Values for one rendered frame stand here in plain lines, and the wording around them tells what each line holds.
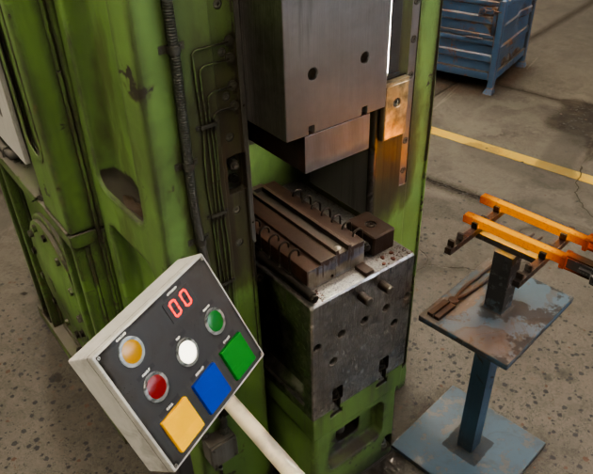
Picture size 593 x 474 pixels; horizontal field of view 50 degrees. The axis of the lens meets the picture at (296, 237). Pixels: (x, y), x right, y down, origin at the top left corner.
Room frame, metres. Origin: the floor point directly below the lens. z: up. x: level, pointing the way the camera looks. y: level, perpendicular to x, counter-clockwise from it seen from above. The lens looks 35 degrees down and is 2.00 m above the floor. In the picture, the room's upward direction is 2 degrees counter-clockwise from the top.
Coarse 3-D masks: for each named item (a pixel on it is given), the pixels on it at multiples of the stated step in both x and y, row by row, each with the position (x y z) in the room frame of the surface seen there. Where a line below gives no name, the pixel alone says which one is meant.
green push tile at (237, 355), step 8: (240, 336) 1.00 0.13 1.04; (232, 344) 0.97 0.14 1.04; (240, 344) 0.99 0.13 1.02; (224, 352) 0.95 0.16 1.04; (232, 352) 0.96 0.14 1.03; (240, 352) 0.97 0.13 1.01; (248, 352) 0.99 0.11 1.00; (224, 360) 0.94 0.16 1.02; (232, 360) 0.95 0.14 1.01; (240, 360) 0.96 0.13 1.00; (248, 360) 0.97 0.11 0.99; (232, 368) 0.94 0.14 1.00; (240, 368) 0.95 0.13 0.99; (240, 376) 0.93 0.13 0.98
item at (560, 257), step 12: (468, 216) 1.54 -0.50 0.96; (480, 216) 1.54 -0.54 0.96; (480, 228) 1.51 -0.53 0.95; (492, 228) 1.48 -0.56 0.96; (504, 228) 1.48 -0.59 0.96; (516, 240) 1.43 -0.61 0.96; (528, 240) 1.42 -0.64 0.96; (552, 252) 1.36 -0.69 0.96; (564, 252) 1.36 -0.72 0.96; (564, 264) 1.32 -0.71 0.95; (588, 264) 1.29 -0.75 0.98
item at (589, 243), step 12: (492, 204) 1.62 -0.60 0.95; (504, 204) 1.60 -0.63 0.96; (516, 216) 1.56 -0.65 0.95; (528, 216) 1.54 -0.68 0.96; (540, 216) 1.53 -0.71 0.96; (540, 228) 1.50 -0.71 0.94; (552, 228) 1.48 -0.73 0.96; (564, 228) 1.47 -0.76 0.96; (576, 240) 1.43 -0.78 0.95; (588, 240) 1.40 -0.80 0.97
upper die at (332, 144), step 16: (256, 128) 1.44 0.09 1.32; (336, 128) 1.34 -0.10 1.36; (352, 128) 1.37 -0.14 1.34; (368, 128) 1.40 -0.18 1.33; (272, 144) 1.39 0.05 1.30; (288, 144) 1.33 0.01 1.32; (304, 144) 1.28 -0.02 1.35; (320, 144) 1.31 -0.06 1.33; (336, 144) 1.34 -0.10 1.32; (352, 144) 1.37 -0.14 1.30; (368, 144) 1.40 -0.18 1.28; (288, 160) 1.34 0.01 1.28; (304, 160) 1.29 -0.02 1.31; (320, 160) 1.31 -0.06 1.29; (336, 160) 1.34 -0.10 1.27
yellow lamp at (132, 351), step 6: (126, 342) 0.84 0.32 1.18; (132, 342) 0.85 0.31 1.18; (138, 342) 0.85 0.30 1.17; (126, 348) 0.83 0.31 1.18; (132, 348) 0.84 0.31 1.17; (138, 348) 0.85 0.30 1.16; (126, 354) 0.82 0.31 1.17; (132, 354) 0.83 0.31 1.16; (138, 354) 0.84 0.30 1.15; (126, 360) 0.82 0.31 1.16; (132, 360) 0.82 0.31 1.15; (138, 360) 0.83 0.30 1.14
